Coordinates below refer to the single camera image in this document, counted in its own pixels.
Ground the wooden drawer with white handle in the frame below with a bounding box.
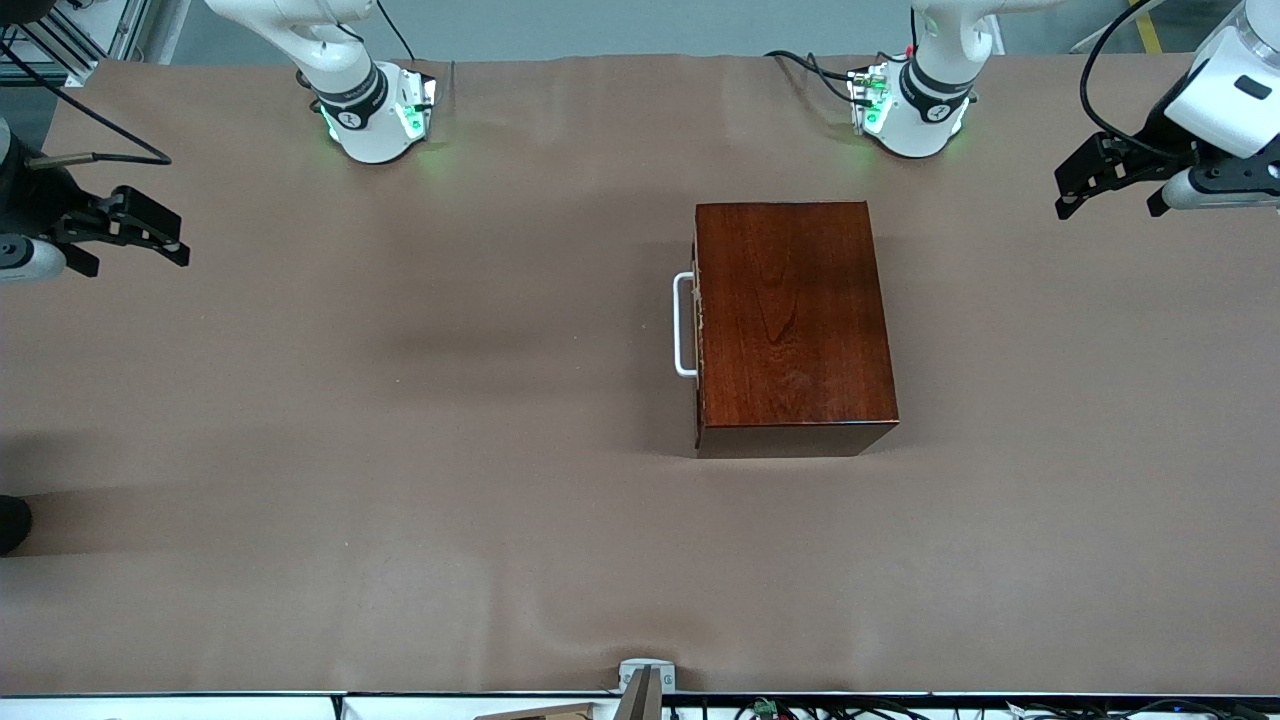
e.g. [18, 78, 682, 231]
[673, 238, 705, 423]

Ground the black round object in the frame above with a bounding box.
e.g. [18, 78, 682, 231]
[0, 494, 34, 557]

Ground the dark wooden cabinet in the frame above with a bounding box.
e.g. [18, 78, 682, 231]
[694, 201, 900, 459]

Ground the brown table cover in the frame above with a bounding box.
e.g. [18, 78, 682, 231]
[0, 52, 1280, 698]

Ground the grey metal clamp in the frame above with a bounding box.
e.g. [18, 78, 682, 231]
[617, 658, 677, 720]

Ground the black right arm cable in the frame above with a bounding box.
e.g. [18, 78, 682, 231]
[0, 38, 173, 169]

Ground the aluminium frame profile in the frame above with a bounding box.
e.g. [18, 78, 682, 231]
[0, 0, 151, 89]

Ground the black base cable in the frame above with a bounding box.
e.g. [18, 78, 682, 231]
[765, 48, 863, 106]

